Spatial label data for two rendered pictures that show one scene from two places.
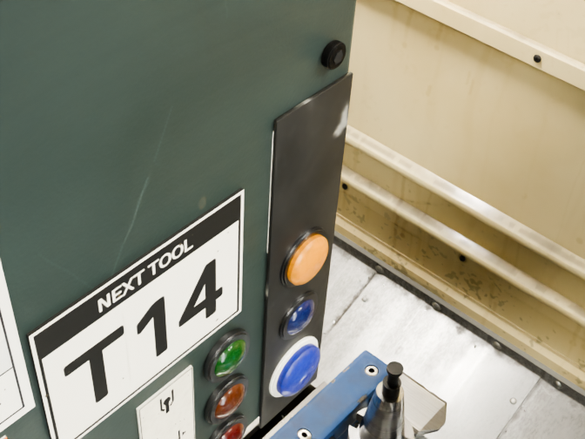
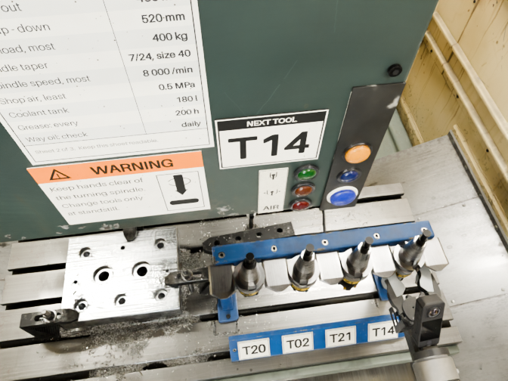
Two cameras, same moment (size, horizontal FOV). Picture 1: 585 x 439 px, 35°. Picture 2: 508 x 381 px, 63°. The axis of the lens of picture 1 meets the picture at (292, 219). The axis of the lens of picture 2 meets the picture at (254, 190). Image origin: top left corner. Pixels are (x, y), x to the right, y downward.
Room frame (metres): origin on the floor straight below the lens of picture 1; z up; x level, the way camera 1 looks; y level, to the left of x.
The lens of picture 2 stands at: (0.03, -0.11, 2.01)
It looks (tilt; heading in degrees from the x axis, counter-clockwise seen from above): 57 degrees down; 43
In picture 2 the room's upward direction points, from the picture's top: 1 degrees clockwise
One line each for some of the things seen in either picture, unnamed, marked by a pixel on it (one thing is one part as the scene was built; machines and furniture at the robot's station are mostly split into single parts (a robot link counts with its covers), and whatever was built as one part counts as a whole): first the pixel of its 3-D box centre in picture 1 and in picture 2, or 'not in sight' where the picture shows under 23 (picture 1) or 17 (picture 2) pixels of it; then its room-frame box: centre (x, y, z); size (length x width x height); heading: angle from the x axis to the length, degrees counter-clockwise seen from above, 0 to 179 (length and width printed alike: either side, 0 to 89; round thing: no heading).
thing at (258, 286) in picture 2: not in sight; (249, 277); (0.25, 0.11, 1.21); 0.06 x 0.06 x 0.03
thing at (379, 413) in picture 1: (386, 412); (414, 249); (0.51, -0.10, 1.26); 0.04 x 0.04 x 0.07
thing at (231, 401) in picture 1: (228, 400); (303, 190); (0.25, 0.02, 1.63); 0.02 x 0.01 x 0.02; 141
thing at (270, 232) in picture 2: not in sight; (249, 241); (0.40, 0.26, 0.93); 0.26 x 0.05 x 0.06; 146
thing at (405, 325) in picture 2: not in sight; (419, 327); (0.43, -0.20, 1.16); 0.12 x 0.08 x 0.09; 51
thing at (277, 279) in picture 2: not in sight; (276, 274); (0.29, 0.07, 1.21); 0.07 x 0.05 x 0.01; 51
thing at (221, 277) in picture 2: not in sight; (222, 281); (0.20, 0.14, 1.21); 0.07 x 0.05 x 0.01; 51
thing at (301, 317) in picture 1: (299, 315); (348, 175); (0.29, -0.01, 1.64); 0.02 x 0.01 x 0.02; 141
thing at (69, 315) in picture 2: not in sight; (53, 320); (-0.10, 0.44, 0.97); 0.13 x 0.03 x 0.15; 141
